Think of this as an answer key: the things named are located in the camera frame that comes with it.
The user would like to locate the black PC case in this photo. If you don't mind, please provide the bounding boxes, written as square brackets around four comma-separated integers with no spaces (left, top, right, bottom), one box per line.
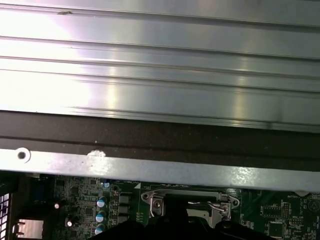
[0,109,320,240]

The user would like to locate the CPU socket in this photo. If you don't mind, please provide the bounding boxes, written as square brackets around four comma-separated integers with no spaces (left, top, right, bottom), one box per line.
[140,189,241,226]

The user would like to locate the green motherboard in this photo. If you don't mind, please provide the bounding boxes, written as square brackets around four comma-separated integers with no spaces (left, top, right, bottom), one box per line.
[24,173,320,240]

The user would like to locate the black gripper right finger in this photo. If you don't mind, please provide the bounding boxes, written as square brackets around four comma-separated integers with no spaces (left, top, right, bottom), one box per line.
[215,221,271,240]

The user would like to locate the metal socket cover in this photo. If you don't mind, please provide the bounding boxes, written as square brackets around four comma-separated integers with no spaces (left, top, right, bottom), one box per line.
[159,191,224,223]

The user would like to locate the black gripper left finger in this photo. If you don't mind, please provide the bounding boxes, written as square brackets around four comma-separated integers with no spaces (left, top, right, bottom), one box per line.
[87,196,215,240]

